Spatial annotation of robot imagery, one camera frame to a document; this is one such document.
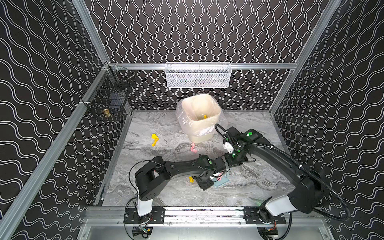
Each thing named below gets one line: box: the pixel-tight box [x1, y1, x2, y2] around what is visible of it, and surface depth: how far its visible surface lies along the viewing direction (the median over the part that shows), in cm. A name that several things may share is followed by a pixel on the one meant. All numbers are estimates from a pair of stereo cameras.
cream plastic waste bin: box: [182, 93, 221, 144], surface depth 94 cm
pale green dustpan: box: [213, 170, 230, 187], surface depth 85 cm
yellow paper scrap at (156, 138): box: [151, 133, 160, 147], surface depth 105 cm
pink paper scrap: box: [190, 142, 198, 154], surface depth 100 cm
